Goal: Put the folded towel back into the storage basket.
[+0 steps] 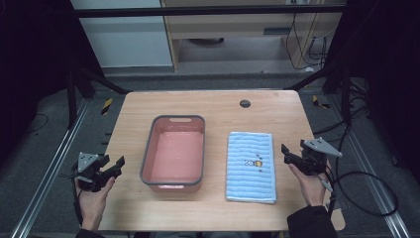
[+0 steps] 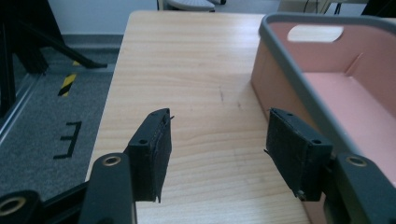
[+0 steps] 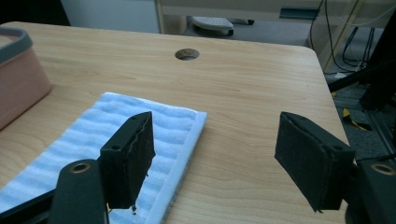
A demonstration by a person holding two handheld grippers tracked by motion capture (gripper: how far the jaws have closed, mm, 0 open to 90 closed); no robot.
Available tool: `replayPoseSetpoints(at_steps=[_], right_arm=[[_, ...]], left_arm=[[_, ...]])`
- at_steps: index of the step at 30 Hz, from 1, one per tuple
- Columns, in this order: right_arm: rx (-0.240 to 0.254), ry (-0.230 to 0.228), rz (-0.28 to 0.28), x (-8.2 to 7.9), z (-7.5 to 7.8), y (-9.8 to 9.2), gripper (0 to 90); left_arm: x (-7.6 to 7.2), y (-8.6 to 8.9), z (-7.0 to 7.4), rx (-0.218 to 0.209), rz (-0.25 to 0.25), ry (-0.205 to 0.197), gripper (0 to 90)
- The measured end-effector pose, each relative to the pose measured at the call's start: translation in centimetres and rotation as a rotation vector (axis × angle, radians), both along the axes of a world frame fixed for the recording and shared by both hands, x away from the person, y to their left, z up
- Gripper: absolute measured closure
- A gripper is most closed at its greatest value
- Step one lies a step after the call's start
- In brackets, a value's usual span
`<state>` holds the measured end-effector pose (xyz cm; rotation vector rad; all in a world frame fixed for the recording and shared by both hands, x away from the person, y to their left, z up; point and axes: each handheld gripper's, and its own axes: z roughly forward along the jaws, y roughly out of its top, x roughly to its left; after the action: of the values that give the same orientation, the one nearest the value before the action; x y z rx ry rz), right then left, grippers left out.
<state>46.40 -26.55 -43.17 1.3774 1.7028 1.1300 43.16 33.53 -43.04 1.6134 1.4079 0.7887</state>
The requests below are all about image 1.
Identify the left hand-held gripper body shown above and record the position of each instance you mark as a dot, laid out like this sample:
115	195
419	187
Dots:
88	172

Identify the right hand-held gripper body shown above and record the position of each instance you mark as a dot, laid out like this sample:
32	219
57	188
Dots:
315	158

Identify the person's right hand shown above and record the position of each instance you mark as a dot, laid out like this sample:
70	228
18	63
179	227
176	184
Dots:
310	188

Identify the person's left hand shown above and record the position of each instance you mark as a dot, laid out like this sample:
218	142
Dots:
94	205

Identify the blue striped towel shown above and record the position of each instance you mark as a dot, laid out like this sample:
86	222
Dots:
251	167

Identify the yellow black striped tape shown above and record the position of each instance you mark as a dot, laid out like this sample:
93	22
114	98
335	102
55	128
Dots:
319	102
106	106

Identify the pink basin with grey rim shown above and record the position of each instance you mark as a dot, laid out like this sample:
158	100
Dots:
175	155

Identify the white cabinet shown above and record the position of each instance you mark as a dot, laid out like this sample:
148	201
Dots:
127	39

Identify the silver floor rail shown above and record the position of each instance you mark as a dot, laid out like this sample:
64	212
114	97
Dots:
49	175
369	178

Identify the black frame leg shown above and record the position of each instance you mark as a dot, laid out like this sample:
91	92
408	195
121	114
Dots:
345	95
71	99

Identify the black frame crossbar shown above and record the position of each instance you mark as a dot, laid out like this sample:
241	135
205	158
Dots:
198	11

